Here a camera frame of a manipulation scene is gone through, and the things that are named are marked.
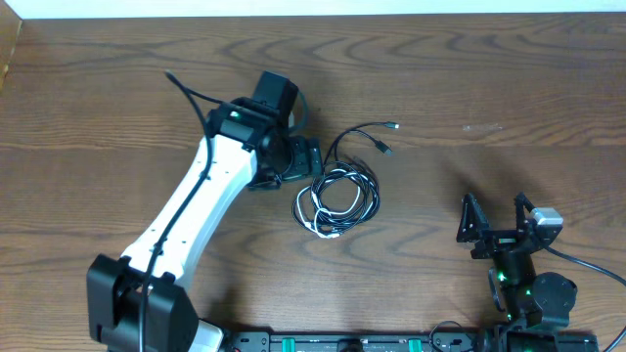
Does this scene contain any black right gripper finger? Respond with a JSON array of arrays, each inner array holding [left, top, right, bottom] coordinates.
[[514, 192, 535, 230], [456, 193, 490, 242]]

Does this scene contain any white usb cable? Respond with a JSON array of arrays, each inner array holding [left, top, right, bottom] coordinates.
[[295, 168, 363, 240]]

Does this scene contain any black usb cable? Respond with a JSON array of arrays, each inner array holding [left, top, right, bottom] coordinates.
[[291, 121, 400, 237]]

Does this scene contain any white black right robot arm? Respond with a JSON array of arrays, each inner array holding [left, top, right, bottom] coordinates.
[[456, 193, 599, 352]]

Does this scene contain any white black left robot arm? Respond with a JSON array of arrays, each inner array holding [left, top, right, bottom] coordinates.
[[86, 71, 322, 351]]

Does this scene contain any black left camera cable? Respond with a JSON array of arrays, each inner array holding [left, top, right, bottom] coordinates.
[[137, 69, 231, 352]]

